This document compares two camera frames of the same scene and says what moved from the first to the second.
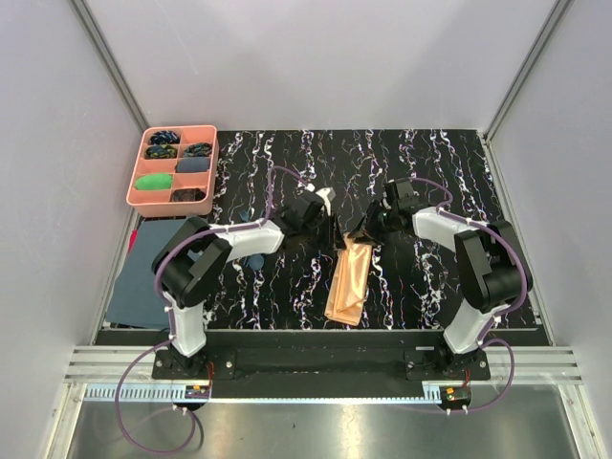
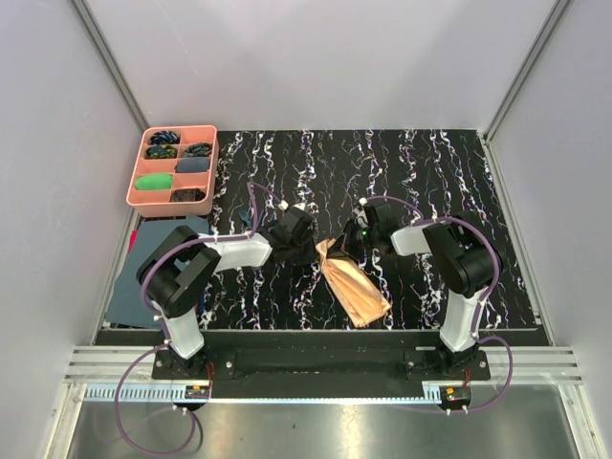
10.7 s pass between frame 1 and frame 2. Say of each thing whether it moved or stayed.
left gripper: moved
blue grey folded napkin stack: stayed
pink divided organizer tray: stayed
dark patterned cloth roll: stayed
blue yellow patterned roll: stayed
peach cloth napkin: moved
